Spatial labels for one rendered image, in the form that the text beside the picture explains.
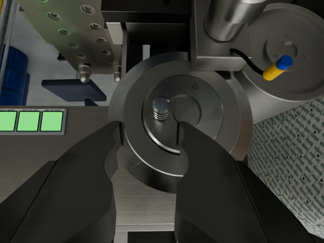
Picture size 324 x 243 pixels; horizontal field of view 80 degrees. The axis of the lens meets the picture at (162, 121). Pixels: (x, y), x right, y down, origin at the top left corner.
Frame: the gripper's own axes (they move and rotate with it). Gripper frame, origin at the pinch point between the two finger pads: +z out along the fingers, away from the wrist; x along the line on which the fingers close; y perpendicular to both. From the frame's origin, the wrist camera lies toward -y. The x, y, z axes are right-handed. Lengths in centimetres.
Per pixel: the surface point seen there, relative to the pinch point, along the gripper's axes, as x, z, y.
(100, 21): -10.4, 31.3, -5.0
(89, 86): -65, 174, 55
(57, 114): -26.0, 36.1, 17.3
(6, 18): -58, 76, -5
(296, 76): 15.6, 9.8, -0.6
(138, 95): -1.4, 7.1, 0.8
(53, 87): -101, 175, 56
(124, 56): -3.2, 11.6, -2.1
